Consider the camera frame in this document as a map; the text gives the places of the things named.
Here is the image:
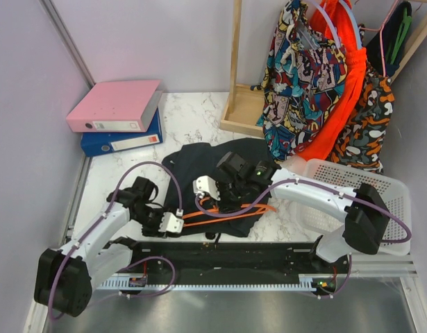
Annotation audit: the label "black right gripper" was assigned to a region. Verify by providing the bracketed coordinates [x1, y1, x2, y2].
[209, 178, 248, 212]

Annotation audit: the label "dark navy shorts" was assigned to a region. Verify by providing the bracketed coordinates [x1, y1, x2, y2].
[162, 138, 272, 238]

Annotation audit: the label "orange hanger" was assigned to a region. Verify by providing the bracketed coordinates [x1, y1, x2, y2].
[183, 196, 277, 228]

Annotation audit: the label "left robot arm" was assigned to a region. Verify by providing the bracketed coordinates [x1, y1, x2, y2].
[33, 177, 183, 317]

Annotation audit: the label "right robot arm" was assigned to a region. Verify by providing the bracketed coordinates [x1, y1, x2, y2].
[217, 152, 391, 273]

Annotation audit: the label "camouflage print shorts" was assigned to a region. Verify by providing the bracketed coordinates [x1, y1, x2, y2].
[326, 63, 395, 174]

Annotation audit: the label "comic print shorts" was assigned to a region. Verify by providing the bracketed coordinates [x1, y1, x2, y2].
[257, 1, 348, 162]

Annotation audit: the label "light blue hanger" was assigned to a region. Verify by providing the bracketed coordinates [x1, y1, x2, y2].
[338, 0, 362, 50]

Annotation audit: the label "orange shorts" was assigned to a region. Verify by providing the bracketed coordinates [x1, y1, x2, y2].
[297, 0, 367, 160]

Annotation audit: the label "navy ribbed shorts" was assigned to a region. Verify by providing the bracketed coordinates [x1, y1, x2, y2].
[366, 1, 412, 77]

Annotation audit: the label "lilac hanger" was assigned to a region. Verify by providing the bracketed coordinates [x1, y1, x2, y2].
[305, 0, 342, 49]

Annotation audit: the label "pink hanger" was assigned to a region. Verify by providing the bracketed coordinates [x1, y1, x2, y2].
[358, 0, 400, 77]

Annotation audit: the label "green hanger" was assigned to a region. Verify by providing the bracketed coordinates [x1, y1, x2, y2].
[387, 8, 412, 65]

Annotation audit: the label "wooden clothes rack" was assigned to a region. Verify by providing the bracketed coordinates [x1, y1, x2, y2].
[219, 1, 427, 137]

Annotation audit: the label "blue binder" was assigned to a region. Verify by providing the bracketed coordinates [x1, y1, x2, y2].
[81, 108, 163, 157]

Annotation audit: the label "white plastic basket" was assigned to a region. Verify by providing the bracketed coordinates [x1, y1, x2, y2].
[296, 158, 412, 257]

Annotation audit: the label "pink binder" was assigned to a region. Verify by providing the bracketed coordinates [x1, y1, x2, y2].
[66, 80, 162, 133]

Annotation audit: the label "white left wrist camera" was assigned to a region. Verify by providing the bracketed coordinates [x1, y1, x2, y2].
[159, 209, 184, 234]

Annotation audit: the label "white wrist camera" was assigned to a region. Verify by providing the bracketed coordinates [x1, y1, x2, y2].
[192, 176, 221, 201]
[159, 209, 184, 234]

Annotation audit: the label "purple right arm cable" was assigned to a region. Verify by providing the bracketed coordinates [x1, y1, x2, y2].
[194, 179, 414, 244]

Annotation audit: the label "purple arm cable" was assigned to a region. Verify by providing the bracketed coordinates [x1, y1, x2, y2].
[194, 179, 414, 244]
[47, 162, 185, 321]

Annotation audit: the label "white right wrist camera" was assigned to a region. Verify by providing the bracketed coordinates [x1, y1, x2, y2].
[192, 176, 221, 201]

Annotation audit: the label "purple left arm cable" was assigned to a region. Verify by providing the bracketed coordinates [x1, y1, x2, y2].
[47, 162, 185, 321]

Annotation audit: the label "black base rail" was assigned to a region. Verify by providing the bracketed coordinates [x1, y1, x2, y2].
[113, 237, 349, 287]

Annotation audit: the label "white cable duct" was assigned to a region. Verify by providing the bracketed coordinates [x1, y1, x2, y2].
[97, 274, 335, 292]

